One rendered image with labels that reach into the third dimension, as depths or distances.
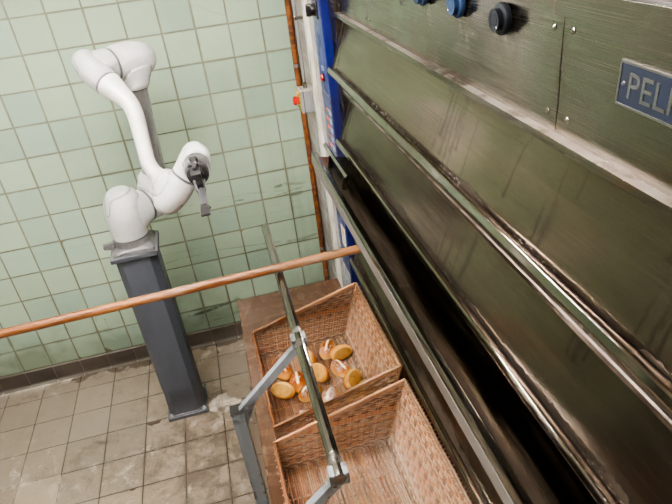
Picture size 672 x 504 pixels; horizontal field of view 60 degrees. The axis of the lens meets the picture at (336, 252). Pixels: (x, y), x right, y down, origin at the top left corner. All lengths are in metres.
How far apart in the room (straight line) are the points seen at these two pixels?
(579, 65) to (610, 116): 0.09
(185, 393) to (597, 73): 2.68
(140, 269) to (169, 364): 0.56
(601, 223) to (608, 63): 0.20
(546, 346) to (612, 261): 0.28
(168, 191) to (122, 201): 0.47
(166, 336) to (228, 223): 0.74
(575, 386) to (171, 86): 2.42
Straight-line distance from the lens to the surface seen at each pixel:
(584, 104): 0.84
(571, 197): 0.89
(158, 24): 2.95
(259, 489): 2.08
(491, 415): 1.11
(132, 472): 3.12
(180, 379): 3.09
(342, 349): 2.42
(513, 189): 1.01
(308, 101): 2.71
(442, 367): 1.15
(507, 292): 1.14
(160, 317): 2.86
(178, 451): 3.12
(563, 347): 1.02
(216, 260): 3.36
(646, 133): 0.75
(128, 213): 2.61
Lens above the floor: 2.22
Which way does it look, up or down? 31 degrees down
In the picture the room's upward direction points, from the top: 7 degrees counter-clockwise
